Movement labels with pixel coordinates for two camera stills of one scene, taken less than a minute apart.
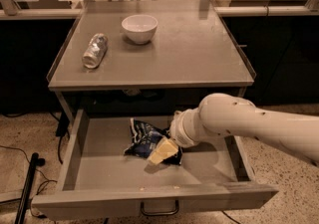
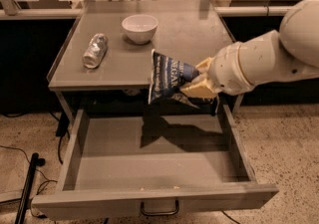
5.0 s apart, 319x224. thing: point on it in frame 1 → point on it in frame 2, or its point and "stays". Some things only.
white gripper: x=178 y=132 → x=226 y=69
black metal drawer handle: x=159 y=213 stays
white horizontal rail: x=220 y=12 stays
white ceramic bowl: x=140 y=28 stays
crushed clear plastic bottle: x=95 y=51 stays
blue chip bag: x=145 y=137 → x=166 y=78
